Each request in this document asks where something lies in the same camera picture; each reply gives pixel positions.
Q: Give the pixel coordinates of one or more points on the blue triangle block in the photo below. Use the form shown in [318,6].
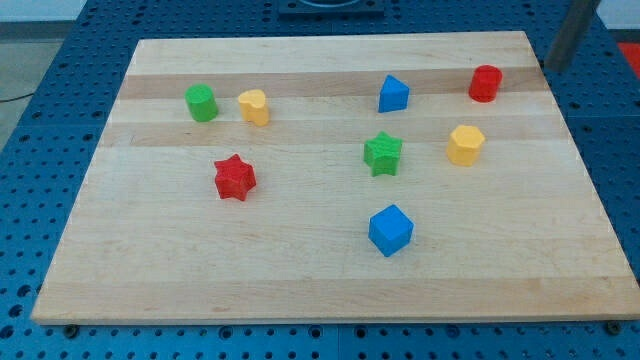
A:
[393,95]

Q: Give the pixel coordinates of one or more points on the green cylinder block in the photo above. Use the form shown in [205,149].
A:
[201,103]

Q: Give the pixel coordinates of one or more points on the grey metal pusher rod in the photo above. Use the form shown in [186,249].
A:
[574,27]

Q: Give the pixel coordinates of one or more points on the yellow heart block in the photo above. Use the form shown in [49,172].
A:
[254,107]

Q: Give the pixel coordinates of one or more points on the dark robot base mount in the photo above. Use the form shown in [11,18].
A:
[295,8]

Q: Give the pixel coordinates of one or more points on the red star block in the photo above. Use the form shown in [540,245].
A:
[234,178]

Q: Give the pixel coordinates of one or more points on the wooden board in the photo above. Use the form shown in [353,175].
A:
[521,235]

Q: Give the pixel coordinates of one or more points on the red cylinder block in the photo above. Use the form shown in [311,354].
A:
[485,83]

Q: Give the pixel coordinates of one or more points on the green star block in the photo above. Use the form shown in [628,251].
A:
[382,154]

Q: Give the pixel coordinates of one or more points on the yellow hexagon block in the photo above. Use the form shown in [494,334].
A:
[464,145]

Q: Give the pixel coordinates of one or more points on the blue cube block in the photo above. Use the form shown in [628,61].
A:
[390,230]

